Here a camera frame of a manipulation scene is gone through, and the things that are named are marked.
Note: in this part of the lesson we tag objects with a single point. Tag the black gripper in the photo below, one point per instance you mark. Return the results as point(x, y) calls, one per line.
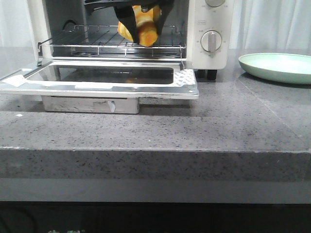
point(125, 13)

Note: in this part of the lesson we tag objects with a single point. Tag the light green plate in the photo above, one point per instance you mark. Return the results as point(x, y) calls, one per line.
point(278, 67)

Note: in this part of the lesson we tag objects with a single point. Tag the glass oven door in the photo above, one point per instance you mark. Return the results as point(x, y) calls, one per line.
point(94, 86)

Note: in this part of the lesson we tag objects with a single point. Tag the metal oven wire rack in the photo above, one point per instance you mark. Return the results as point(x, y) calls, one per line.
point(103, 42)

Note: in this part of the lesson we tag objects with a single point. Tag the white curtain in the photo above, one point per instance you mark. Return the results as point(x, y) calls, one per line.
point(257, 24)

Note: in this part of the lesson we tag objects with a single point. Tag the white Toshiba toaster oven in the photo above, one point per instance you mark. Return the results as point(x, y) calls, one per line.
point(192, 18)

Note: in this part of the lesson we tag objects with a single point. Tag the yellow croissant bread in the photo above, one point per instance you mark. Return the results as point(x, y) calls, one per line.
point(146, 24)

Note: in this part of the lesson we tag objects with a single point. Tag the grey temperature knob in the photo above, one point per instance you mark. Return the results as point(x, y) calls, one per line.
point(214, 3)

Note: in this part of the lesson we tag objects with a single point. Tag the grey timer knob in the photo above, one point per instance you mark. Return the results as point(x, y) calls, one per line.
point(211, 41)

